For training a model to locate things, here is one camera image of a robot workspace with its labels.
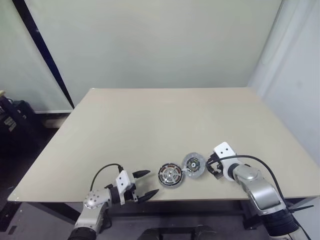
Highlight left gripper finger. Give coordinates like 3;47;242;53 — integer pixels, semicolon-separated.
132;169;152;179
138;188;160;203

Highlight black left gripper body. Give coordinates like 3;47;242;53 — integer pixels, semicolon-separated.
124;183;141;202

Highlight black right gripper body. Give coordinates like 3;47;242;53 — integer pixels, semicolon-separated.
211;152;224;176

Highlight round silver motor lid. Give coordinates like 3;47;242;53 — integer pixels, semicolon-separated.
183;151;206;180

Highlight silver spoked rotor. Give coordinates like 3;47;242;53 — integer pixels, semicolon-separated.
159;164;182;185

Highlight motor housing with copper coils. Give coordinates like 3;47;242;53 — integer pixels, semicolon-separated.
157;162;185;189

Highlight dark rounded shape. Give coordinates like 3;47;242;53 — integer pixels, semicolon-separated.
138;226;163;240

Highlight thin black antenna rods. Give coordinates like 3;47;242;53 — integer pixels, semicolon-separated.
284;202;315;216

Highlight black baseboard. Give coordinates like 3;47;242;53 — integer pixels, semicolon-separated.
33;109;74;128

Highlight black equipment case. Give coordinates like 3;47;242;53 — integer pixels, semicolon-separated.
0;98;47;153

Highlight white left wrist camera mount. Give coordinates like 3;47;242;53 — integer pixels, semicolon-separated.
115;170;137;206

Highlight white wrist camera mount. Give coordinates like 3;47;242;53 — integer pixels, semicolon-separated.
115;170;137;206
213;141;244;179

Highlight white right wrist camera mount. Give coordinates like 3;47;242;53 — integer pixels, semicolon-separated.
213;141;244;179

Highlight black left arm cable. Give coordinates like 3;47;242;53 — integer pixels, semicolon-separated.
89;163;125;192

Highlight black table frame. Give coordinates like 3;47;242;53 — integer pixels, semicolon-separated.
24;197;311;240

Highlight black wall divider strip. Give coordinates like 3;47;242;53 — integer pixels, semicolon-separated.
11;0;75;110

